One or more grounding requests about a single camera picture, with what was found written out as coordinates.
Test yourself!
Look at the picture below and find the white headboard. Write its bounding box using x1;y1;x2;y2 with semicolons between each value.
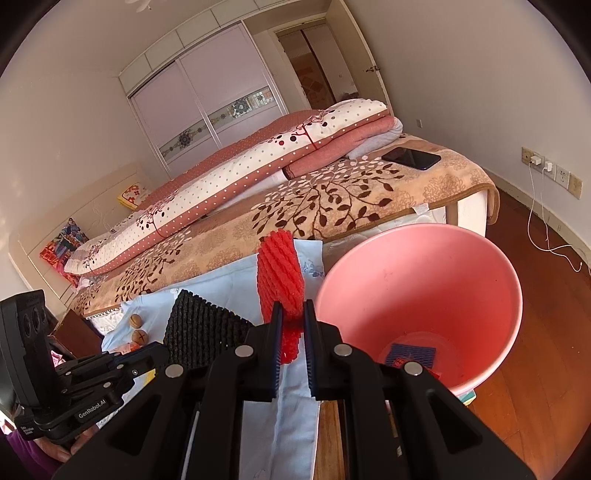
8;161;155;303

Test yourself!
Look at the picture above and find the brown patterned door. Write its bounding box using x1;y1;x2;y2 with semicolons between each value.
277;28;358;109

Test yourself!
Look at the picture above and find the white bed frame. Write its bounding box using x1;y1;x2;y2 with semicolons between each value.
445;191;490;238

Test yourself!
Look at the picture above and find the black foam net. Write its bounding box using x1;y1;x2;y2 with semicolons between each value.
163;289;256;370

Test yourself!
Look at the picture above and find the colourful printed pillow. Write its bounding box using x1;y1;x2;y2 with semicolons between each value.
39;218;90;288

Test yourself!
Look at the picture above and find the brown wooden nightstand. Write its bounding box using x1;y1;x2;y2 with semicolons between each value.
53;308;105;358

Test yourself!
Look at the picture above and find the light blue floral cloth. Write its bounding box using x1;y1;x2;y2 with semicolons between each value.
100;239;324;480

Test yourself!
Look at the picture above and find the purple foam net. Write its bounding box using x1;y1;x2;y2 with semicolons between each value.
385;342;437;370

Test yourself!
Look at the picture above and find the pink folded blanket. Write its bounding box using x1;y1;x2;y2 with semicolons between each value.
281;115;403;182

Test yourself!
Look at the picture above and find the white door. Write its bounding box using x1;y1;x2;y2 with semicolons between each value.
332;0;391;109

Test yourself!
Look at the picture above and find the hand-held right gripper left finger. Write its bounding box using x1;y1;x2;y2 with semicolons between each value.
52;300;284;480

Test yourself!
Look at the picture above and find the yellow floral pillow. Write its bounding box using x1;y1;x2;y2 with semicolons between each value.
116;183;151;210

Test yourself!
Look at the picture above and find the person's left hand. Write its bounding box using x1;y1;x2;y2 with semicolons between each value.
33;424;101;464

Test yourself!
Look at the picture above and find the grey white folded cloth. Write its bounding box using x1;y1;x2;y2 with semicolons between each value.
346;124;416;160

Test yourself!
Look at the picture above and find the person's left forearm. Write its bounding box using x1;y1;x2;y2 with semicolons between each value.
0;429;61;480

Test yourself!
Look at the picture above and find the pink plastic bucket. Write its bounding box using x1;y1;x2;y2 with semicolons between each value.
315;224;524;398

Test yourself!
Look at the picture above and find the white sliding door wardrobe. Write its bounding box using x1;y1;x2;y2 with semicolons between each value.
117;0;331;180

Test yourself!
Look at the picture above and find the red foam net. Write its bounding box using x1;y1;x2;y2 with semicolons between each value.
256;229;306;366

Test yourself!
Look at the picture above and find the white charging cable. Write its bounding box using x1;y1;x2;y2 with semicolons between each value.
527;164;585;274
544;172;589;268

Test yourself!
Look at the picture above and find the white wall socket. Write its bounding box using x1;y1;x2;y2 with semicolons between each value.
543;159;571;188

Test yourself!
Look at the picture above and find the brown leaf print blanket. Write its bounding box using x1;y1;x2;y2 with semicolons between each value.
69;134;502;319

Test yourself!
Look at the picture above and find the black smartphone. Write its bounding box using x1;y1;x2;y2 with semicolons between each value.
381;148;442;171

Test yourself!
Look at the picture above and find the polka dot folded quilt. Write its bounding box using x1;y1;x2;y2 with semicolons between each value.
65;98;389;276

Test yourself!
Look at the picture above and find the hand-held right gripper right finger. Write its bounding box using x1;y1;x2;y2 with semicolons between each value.
305;299;537;480

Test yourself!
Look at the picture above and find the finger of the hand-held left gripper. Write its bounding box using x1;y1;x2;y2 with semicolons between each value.
54;344;170;376
60;364;157;398

